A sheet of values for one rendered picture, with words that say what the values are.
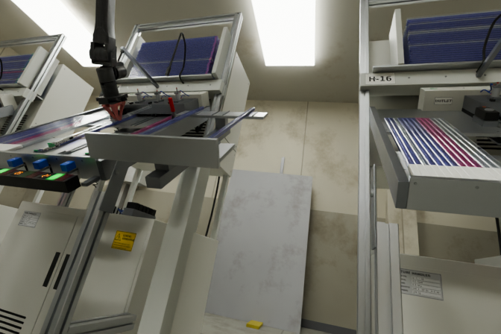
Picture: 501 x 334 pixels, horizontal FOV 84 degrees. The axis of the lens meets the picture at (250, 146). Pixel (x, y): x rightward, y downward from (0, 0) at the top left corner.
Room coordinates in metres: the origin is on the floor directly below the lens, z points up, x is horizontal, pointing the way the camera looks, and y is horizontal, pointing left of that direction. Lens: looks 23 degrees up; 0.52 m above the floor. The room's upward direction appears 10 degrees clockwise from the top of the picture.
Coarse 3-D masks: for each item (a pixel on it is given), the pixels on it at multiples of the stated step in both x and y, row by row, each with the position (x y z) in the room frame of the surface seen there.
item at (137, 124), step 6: (90, 114) 1.38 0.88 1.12; (96, 114) 1.36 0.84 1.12; (102, 114) 1.35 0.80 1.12; (108, 114) 1.34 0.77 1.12; (108, 120) 1.22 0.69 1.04; (126, 120) 1.18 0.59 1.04; (132, 120) 1.18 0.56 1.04; (138, 120) 1.17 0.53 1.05; (144, 120) 1.16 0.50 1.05; (150, 120) 1.15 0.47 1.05; (156, 120) 1.14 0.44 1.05; (90, 126) 1.18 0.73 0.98; (114, 126) 1.13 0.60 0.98; (120, 126) 1.12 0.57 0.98; (126, 126) 1.11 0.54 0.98; (132, 126) 1.10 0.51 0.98; (138, 126) 1.09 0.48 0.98; (144, 126) 1.08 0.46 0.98; (114, 132) 1.20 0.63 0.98; (120, 132) 1.19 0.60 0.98; (126, 132) 1.18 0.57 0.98; (132, 132) 1.17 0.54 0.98
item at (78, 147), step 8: (40, 144) 1.00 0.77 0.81; (64, 144) 0.97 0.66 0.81; (72, 144) 0.96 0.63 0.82; (80, 144) 0.96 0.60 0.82; (40, 152) 0.91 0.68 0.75; (48, 152) 0.91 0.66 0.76; (56, 152) 0.91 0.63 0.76; (64, 152) 0.89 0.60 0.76; (72, 152) 0.89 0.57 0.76; (80, 152) 0.88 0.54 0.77; (88, 152) 0.87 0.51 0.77
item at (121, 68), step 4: (112, 52) 0.83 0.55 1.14; (112, 56) 0.84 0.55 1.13; (92, 60) 0.86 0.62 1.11; (112, 60) 0.85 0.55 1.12; (116, 60) 0.87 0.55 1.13; (96, 64) 0.86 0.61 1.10; (100, 64) 0.86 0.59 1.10; (104, 64) 0.86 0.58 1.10; (108, 64) 0.86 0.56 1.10; (112, 64) 0.85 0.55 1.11; (116, 64) 0.88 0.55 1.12; (120, 64) 0.93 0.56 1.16; (116, 68) 0.91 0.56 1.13; (120, 68) 0.93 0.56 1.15; (124, 68) 0.95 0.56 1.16; (116, 72) 0.92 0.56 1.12; (120, 72) 0.93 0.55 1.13; (124, 72) 0.95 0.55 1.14; (116, 76) 0.93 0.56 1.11; (120, 76) 0.94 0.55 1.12; (124, 76) 0.97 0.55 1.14
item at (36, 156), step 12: (0, 156) 0.91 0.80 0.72; (12, 156) 0.89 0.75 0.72; (24, 156) 0.87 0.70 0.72; (36, 156) 0.85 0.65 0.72; (48, 156) 0.83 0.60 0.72; (60, 156) 0.81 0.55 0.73; (72, 156) 0.79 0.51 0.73; (84, 156) 0.78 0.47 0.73; (24, 168) 0.91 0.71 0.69; (48, 168) 0.86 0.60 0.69; (60, 168) 0.84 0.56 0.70; (84, 168) 0.81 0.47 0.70; (96, 168) 0.79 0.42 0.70
